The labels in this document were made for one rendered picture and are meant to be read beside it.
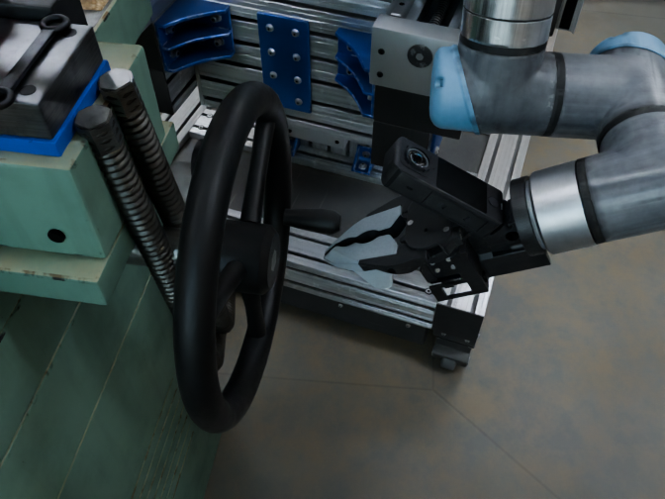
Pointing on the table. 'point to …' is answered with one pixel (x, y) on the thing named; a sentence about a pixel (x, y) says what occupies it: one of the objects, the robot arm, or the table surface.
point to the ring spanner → (31, 56)
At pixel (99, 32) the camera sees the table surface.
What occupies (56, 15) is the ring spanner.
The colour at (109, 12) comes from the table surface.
